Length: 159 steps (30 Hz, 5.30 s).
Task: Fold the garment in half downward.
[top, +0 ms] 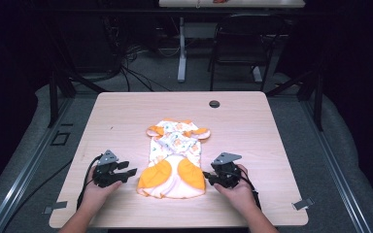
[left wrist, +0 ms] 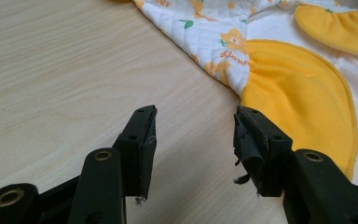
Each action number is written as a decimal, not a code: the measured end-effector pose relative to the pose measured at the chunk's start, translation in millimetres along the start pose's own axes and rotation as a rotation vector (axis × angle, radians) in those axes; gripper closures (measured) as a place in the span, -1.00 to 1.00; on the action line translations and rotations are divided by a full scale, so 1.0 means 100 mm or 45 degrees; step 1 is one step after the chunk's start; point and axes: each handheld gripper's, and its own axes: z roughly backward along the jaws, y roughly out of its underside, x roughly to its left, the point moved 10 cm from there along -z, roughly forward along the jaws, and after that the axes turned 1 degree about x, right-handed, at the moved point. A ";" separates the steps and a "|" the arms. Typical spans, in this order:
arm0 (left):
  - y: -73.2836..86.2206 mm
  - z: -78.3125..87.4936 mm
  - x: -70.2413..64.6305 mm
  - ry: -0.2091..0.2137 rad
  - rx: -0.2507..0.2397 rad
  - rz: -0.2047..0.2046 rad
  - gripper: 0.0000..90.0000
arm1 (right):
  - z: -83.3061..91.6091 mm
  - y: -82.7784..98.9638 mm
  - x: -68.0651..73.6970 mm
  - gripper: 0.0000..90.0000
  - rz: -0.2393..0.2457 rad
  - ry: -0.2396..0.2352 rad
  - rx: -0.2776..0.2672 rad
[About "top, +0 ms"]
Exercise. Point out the person's left hand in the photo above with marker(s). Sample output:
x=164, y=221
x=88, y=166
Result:
x=97, y=195

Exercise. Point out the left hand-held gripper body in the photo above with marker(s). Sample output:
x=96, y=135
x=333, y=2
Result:
x=105, y=168

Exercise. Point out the white background table top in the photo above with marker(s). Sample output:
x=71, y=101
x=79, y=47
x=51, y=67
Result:
x=239, y=4

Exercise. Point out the black folding chair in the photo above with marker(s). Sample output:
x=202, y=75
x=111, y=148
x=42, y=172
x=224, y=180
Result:
x=239, y=42

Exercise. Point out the aluminium floor rail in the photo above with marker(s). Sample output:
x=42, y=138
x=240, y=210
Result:
x=32, y=161
x=336, y=168

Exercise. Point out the small orange item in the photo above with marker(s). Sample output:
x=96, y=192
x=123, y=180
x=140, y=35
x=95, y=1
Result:
x=220, y=1

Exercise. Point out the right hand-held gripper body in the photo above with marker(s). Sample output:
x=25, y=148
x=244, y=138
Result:
x=227, y=171

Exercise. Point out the black metal stand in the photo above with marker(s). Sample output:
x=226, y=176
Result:
x=54, y=97
x=318, y=97

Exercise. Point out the white table leg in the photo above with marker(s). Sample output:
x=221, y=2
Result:
x=182, y=58

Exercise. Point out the person's right hand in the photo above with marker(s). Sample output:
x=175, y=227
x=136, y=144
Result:
x=238, y=194

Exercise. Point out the orange and white baby garment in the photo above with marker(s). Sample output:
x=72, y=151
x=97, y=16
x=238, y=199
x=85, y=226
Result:
x=175, y=161

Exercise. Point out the short white table foot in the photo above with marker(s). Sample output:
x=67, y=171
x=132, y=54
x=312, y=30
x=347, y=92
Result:
x=257, y=74

